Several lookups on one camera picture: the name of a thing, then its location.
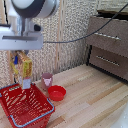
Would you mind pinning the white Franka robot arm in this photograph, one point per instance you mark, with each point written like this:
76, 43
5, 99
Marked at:
31, 10

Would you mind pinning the colourful snack box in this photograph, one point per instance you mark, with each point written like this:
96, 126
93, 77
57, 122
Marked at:
26, 70

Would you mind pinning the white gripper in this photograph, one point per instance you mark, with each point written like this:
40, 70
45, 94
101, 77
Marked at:
20, 40

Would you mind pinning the pink plastic cup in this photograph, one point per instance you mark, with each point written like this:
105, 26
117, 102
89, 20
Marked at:
47, 80

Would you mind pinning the brown drawer cabinet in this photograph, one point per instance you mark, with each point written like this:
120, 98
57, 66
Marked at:
108, 46

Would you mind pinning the red plastic bowl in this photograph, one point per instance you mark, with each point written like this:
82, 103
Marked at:
57, 93

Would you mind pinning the red shopping basket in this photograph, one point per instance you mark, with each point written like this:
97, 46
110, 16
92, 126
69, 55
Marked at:
24, 105

